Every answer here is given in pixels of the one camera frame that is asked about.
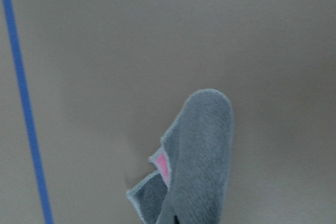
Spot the grey wiping cloth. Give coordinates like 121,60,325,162
127,89,234,223

